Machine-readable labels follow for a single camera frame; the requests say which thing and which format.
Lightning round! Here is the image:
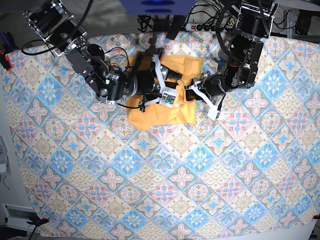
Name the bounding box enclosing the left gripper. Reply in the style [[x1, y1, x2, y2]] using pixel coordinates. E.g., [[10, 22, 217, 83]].
[[184, 71, 229, 110]]

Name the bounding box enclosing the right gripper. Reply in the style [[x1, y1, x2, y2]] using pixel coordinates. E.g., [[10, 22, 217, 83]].
[[129, 48, 182, 107]]

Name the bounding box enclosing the yellow T-shirt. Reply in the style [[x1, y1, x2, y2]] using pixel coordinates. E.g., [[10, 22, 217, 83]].
[[127, 55, 203, 131]]

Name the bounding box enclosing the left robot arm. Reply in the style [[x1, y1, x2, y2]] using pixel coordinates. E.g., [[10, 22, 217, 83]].
[[185, 0, 278, 102]]

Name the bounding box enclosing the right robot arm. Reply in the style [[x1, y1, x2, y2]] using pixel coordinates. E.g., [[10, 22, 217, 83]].
[[22, 0, 182, 112]]

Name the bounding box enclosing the white power strip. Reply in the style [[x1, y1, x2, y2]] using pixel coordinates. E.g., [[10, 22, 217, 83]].
[[185, 23, 203, 32]]

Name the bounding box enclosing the patterned blue pink tablecloth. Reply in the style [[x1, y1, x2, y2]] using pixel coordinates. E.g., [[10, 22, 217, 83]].
[[0, 37, 320, 240]]

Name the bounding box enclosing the red black clamp upper left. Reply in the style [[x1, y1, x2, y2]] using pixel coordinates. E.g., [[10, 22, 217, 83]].
[[0, 49, 13, 71]]

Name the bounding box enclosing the red black clamp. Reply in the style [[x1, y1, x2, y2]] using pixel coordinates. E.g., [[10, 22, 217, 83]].
[[0, 49, 13, 71], [26, 217, 49, 227]]

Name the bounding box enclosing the red black clamp lower left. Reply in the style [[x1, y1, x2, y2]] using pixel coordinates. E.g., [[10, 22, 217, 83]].
[[26, 217, 49, 227]]

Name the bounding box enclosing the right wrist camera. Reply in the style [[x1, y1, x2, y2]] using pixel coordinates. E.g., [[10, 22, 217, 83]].
[[159, 91, 176, 108]]

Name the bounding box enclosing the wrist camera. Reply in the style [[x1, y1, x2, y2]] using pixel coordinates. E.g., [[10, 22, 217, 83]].
[[159, 91, 176, 108], [207, 106, 221, 121]]

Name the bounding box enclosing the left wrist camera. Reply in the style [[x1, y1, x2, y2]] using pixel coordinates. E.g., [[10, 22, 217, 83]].
[[207, 106, 221, 121]]

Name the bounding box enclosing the black camera post clamp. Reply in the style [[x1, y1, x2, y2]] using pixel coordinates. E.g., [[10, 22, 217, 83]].
[[166, 15, 186, 40]]

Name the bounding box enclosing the black cable bundle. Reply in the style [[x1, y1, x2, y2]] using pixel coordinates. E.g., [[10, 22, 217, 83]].
[[136, 15, 156, 33]]

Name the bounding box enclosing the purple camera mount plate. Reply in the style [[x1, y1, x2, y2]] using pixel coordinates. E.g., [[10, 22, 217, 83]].
[[120, 0, 196, 16]]

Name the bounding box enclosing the blue handled tool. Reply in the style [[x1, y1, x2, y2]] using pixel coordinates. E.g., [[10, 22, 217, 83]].
[[0, 32, 17, 51]]

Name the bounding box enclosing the white rail bracket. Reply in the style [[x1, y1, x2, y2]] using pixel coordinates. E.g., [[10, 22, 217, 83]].
[[1, 203, 38, 233]]

